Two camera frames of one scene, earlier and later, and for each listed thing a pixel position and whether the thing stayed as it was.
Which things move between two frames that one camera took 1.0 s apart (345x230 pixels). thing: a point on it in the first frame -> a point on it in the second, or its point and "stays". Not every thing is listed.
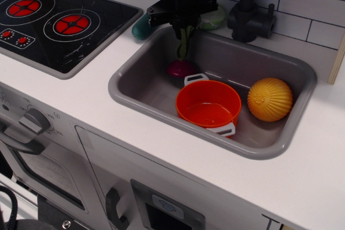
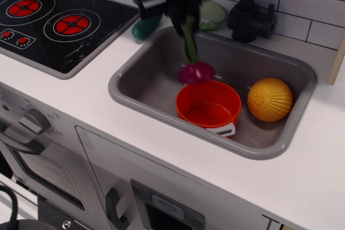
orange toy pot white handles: (207, 104) stays
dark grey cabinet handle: (112, 199) stays
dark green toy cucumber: (142, 29) stays
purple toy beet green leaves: (181, 67) -> (195, 71)
